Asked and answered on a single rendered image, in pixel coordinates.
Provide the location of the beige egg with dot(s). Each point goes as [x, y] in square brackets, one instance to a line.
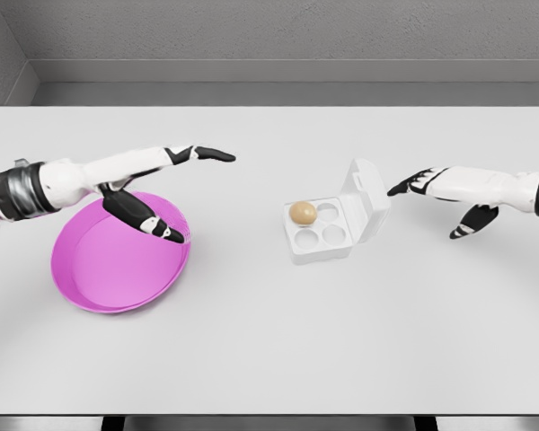
[303, 212]

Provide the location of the white egg box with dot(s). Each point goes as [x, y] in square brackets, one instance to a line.
[337, 215]

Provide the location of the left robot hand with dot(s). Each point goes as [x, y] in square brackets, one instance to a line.
[130, 162]

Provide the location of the pink round plate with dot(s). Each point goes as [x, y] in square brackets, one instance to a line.
[117, 260]

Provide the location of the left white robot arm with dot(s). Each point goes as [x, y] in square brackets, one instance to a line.
[40, 186]

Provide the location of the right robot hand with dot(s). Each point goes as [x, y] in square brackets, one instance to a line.
[467, 184]

